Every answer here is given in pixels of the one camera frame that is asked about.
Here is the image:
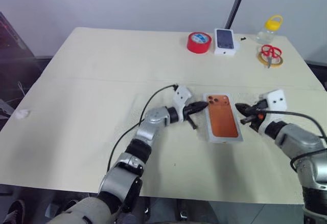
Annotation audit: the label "clear jar with yellow lid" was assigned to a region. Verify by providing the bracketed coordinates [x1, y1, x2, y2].
[255, 15, 284, 44]

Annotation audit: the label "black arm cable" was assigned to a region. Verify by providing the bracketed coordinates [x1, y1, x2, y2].
[262, 109, 327, 173]
[106, 83, 179, 173]

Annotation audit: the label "dark rounded shape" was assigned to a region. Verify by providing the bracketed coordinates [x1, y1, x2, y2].
[5, 199, 27, 224]

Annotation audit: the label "red handled scissors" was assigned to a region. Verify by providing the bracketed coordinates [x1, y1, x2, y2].
[261, 44, 283, 69]

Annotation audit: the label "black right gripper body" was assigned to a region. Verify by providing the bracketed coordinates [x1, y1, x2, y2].
[249, 99, 268, 133]

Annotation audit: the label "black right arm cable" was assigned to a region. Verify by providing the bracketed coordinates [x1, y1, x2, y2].
[262, 109, 327, 173]

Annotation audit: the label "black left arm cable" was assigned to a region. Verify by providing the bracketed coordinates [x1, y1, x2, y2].
[106, 83, 179, 173]

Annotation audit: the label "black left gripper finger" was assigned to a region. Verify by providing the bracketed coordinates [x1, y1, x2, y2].
[186, 114, 198, 130]
[194, 101, 209, 113]

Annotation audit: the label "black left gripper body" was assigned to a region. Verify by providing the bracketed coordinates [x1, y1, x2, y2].
[182, 103, 198, 123]

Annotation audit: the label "dark angled panel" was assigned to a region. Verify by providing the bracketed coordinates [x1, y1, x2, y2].
[0, 11, 52, 122]

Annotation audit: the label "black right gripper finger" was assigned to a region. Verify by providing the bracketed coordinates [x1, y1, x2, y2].
[239, 116, 258, 126]
[235, 102, 253, 115]

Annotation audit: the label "red tape roll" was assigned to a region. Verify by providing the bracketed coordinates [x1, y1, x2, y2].
[186, 31, 212, 54]

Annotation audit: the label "white crumpled paper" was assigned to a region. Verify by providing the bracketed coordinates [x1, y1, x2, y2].
[15, 109, 31, 120]

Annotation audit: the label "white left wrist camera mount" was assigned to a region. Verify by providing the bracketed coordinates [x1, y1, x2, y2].
[171, 85, 193, 122]

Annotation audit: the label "black metal pole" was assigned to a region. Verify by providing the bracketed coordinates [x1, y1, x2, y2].
[224, 0, 251, 29]

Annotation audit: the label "white box with dark phone print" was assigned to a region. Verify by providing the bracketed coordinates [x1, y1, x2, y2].
[213, 28, 241, 57]

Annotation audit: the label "yellow tape roll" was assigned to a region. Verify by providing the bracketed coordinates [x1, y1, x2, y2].
[257, 52, 284, 69]

